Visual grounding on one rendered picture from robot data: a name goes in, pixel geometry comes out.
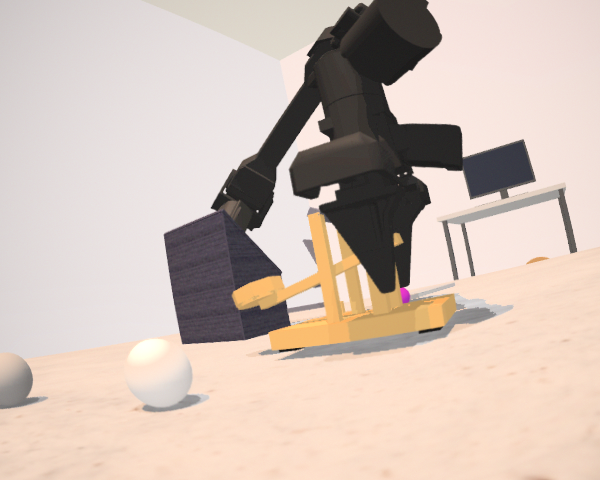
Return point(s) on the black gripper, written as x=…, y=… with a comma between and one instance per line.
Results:
x=372, y=202

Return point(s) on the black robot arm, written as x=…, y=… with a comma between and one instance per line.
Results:
x=367, y=46

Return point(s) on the white ball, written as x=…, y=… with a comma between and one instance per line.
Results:
x=158, y=372

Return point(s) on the yellow wooden catapult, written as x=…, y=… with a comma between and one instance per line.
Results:
x=389, y=315

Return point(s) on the purple ball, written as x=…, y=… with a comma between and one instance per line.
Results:
x=405, y=295

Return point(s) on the beige ball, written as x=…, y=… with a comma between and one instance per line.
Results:
x=16, y=379

